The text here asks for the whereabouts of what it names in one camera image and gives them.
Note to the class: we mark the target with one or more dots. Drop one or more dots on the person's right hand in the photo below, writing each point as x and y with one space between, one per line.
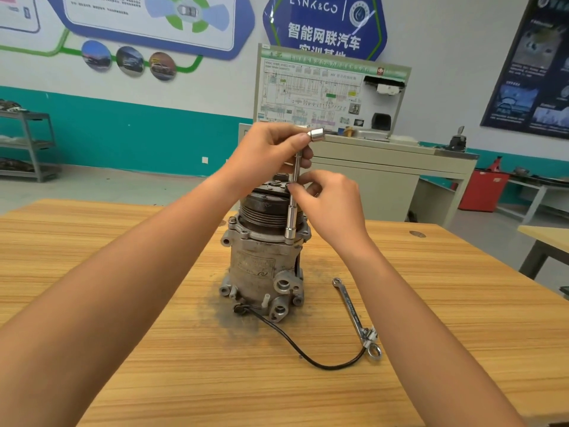
329 213

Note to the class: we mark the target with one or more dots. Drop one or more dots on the person's left hand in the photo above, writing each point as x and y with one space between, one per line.
262 155

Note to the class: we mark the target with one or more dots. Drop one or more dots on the silver L-shaped socket wrench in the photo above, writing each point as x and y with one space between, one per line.
293 200

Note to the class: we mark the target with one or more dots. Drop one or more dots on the grey metal compressor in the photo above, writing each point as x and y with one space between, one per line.
262 253

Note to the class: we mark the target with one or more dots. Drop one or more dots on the silver combination wrench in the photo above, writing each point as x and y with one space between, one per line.
356 317

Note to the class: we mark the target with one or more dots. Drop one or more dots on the person's left forearm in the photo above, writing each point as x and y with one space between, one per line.
98 315

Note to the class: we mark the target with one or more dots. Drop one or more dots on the person's right forearm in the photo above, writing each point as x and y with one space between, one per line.
436 351

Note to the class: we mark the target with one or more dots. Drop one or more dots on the beige workbench cabinet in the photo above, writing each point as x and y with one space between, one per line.
400 173

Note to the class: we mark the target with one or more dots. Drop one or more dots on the dark round table grommet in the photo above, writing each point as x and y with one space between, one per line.
417 234

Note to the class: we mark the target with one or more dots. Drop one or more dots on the white wiring display board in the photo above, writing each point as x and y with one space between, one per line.
333 89

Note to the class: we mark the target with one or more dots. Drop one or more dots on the small black device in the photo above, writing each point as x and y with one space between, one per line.
457 140

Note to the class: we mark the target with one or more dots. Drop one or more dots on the red cabinet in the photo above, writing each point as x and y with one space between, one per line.
485 191

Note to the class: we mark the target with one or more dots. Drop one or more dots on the blue rounded infographic panel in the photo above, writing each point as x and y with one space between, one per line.
124 17

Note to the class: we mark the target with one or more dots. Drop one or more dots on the wooden side table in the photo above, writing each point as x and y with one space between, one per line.
547 244

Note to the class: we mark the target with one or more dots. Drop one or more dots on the grey metal shelf cart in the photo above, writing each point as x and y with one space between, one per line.
25 146

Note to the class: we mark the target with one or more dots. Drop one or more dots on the black bench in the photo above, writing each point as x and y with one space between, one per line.
564 291

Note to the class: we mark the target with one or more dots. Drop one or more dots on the round photo wall decal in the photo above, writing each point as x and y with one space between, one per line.
96 56
163 66
130 61

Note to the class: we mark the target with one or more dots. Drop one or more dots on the blue hexagon wall sign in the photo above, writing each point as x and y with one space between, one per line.
322 22

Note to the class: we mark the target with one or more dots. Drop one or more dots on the dark wall poster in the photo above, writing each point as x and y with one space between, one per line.
529 71

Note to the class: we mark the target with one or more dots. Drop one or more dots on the white infographic wall panel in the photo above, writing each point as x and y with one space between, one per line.
18 11

